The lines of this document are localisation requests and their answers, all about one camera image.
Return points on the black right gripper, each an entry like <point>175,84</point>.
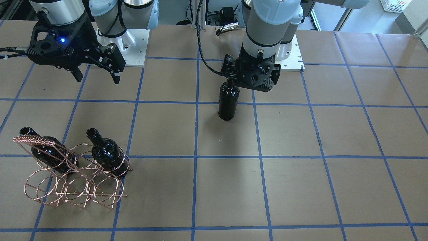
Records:
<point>87,37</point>

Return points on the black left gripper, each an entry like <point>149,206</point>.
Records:
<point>276,75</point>

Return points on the dark glass wine bottle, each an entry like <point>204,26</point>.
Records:
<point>228,97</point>
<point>108,154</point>
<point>53,157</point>

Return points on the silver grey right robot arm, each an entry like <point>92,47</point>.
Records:
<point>109,18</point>

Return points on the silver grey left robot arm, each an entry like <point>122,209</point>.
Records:
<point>270,26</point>

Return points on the black power adapter box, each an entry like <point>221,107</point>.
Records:
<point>226,12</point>

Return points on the white plastic crate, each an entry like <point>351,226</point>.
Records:
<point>394,6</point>

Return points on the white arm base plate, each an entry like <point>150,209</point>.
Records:
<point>133,45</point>
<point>289,56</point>

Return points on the aluminium frame post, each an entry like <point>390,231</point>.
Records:
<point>198,14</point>

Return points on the copper wire wine basket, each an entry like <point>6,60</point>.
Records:
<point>85,182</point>

